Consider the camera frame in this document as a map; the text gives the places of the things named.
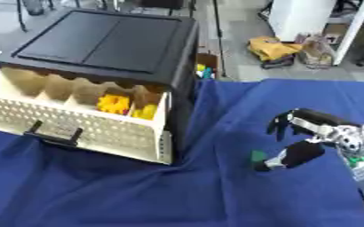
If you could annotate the black cabinet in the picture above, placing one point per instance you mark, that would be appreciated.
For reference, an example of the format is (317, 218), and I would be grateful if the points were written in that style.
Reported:
(112, 41)

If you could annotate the cardboard box with toys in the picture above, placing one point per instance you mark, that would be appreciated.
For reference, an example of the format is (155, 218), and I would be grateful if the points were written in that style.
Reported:
(206, 68)

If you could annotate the black tripod pole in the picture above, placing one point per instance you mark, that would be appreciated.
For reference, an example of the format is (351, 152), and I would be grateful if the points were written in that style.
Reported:
(218, 38)

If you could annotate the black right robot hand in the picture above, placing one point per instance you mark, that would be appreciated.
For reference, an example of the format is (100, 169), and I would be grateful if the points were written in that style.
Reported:
(304, 150)

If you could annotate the small green block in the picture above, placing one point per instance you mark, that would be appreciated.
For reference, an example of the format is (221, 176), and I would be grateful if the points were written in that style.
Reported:
(257, 155)

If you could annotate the pale compartment drawer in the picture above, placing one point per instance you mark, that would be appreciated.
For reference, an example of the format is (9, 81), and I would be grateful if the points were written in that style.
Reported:
(86, 124)

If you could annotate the tan woven bag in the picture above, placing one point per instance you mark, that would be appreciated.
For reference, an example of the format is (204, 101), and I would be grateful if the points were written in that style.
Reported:
(316, 51)

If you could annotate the yellow bag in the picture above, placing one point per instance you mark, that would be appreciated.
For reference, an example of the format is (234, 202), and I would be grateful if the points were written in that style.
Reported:
(271, 48)

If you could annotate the white cabinet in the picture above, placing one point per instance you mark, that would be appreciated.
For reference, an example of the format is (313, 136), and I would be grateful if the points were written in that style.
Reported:
(300, 18)

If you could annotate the yellow toy block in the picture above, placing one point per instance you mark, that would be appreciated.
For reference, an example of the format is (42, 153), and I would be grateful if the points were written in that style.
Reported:
(113, 104)

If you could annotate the small yellow toy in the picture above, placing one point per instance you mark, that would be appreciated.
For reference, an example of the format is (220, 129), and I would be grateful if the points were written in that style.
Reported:
(145, 111)

